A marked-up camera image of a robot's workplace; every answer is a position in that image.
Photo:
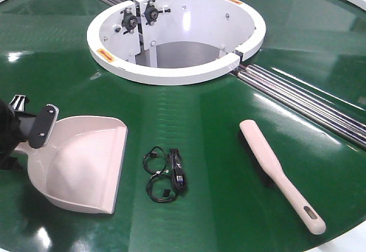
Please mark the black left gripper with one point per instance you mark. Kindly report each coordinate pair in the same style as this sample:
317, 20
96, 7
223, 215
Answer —
15, 128

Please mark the pink plastic dustpan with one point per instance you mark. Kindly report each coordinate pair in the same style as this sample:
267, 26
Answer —
80, 166

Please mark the pink hand brush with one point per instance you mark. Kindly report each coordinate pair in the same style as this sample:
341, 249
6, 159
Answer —
270, 164

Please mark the green conveyor belt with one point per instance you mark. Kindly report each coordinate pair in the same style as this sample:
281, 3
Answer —
190, 181

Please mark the orange warning label front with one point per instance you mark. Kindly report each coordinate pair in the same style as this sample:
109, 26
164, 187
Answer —
104, 54

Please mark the orange warning label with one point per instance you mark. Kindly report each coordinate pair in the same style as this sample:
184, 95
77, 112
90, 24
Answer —
104, 54
238, 2

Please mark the black bearing left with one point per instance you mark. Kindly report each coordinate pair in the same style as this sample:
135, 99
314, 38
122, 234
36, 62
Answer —
129, 21

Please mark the black bearing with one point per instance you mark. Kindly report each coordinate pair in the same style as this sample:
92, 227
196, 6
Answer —
129, 21
152, 13

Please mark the black bearing right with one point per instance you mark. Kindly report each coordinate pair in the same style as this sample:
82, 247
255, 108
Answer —
152, 13

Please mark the orange warning label rear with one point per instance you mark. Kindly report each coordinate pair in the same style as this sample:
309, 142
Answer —
238, 2

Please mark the steel rollers right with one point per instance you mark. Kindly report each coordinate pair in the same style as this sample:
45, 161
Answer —
303, 101

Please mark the white inner ring guard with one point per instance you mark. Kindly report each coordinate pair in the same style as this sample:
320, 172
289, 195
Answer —
197, 41

